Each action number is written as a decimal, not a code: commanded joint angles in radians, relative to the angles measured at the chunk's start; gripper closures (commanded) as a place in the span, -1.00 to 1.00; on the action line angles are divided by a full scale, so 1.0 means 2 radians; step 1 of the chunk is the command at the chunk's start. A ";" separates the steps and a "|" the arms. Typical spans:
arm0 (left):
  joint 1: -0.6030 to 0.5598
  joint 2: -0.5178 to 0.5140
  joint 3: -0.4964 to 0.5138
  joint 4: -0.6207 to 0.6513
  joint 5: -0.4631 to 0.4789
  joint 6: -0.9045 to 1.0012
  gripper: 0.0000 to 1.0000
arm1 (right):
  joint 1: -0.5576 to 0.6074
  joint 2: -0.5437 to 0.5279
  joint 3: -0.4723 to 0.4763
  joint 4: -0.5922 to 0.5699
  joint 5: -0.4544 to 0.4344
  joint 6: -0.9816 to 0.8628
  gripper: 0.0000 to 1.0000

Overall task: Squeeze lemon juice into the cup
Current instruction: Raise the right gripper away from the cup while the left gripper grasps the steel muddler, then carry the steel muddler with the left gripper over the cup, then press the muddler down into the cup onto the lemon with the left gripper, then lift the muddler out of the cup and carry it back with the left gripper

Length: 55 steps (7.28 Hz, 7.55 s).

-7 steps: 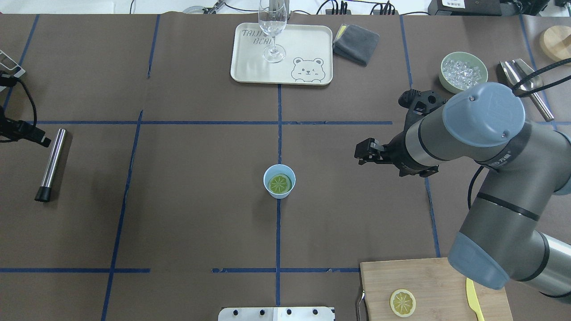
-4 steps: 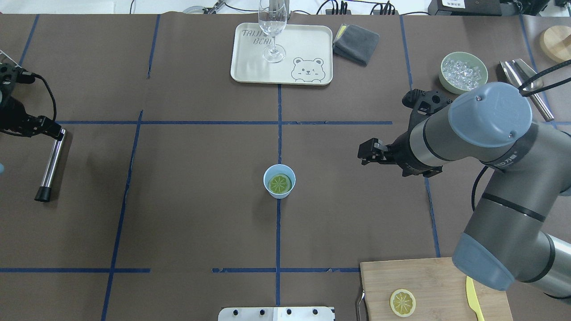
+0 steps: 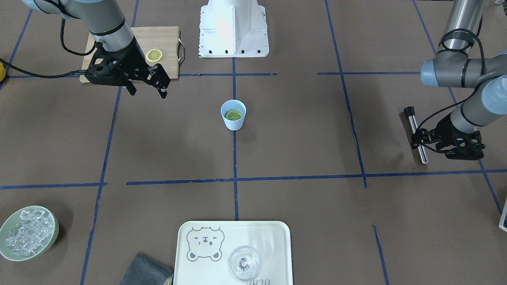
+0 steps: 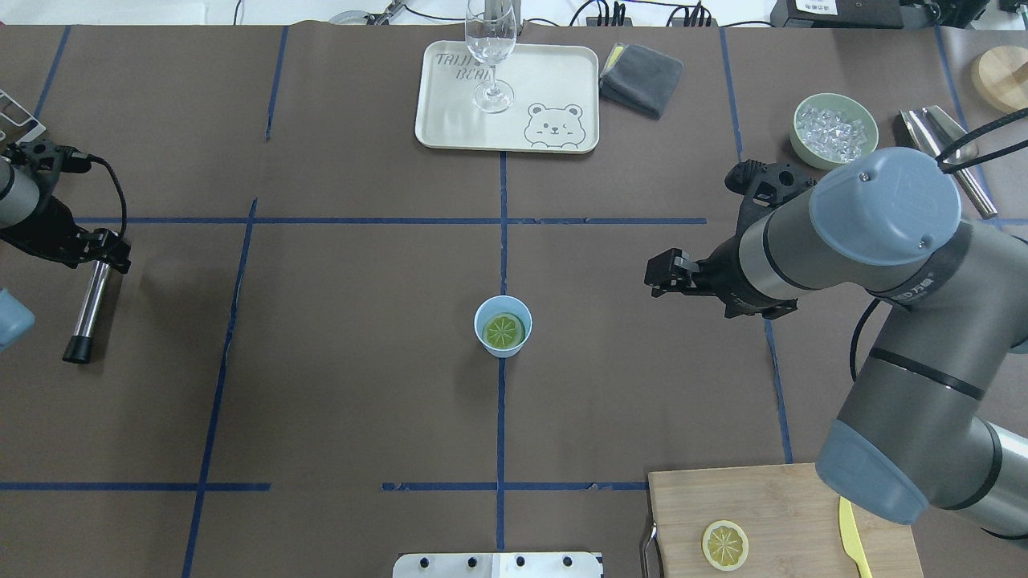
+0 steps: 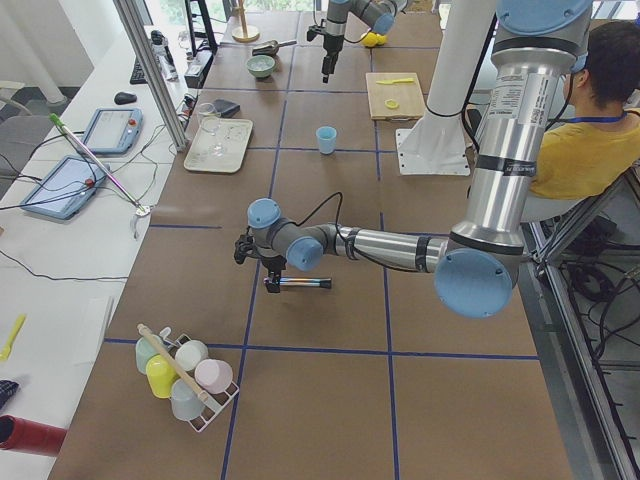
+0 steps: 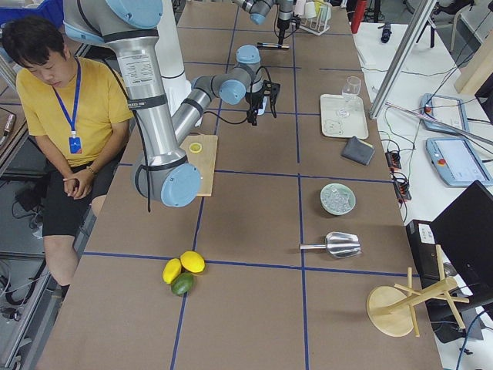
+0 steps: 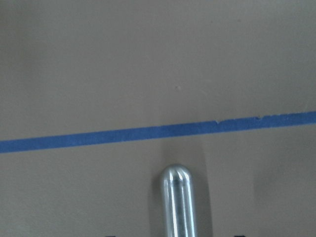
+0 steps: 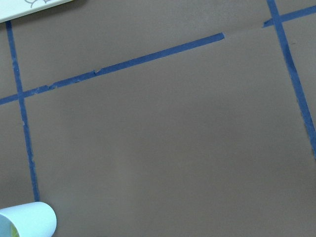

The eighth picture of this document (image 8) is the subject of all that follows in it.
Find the yellow lemon slice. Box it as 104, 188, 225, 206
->
9, 223, 19, 237

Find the light blue paper cup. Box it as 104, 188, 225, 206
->
0, 202, 57, 237

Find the cream bear tray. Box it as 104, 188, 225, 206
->
0, 0, 71, 23

